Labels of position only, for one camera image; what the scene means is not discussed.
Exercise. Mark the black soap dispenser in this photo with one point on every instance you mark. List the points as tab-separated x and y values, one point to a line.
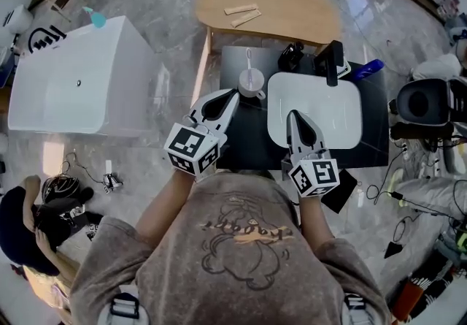
290	57

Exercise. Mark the orange bag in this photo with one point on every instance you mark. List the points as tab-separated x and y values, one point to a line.
406	298

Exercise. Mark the black bathtub faucet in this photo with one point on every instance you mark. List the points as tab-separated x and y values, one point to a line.
44	38

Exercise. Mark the person's brown printed t-shirt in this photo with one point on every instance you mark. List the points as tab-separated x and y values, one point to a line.
233	265

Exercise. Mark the black triangular pouch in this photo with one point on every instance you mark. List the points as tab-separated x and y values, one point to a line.
392	249

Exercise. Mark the black flat pouch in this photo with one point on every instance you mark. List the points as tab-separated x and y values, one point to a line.
341	194

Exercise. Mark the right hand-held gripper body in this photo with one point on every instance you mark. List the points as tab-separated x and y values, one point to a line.
317	177

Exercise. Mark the wooden slat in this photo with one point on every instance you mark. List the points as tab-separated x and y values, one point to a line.
246	19
241	9

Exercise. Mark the person's left forearm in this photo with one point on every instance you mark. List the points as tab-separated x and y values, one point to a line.
160	210

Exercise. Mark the pale soap dish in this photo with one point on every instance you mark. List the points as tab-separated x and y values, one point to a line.
344	69

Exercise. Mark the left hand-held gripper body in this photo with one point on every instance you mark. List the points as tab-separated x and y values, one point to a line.
189	152

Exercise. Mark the dark vanity cabinet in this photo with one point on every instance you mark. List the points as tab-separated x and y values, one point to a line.
251	137

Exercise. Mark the white sink basin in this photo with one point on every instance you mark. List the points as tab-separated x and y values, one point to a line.
328	104

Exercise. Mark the oval wooden table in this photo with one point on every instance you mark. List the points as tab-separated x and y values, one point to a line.
284	6

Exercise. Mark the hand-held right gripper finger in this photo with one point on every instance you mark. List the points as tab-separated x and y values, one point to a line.
292	133
310	135

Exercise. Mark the black sink faucet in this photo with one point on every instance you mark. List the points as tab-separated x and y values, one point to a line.
333	60

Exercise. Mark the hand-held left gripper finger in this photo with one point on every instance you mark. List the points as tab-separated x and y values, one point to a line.
226	115
209	104

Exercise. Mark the teal spray bottle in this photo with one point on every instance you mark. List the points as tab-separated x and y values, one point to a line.
96	18

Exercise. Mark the blue bottle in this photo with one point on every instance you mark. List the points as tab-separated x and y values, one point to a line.
366	69

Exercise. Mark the spare hand-held gripper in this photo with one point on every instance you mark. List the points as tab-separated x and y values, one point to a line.
112	182
93	231

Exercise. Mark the white bathtub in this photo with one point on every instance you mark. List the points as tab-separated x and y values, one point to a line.
73	86

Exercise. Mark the person's right forearm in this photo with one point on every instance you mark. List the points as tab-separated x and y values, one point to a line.
315	221

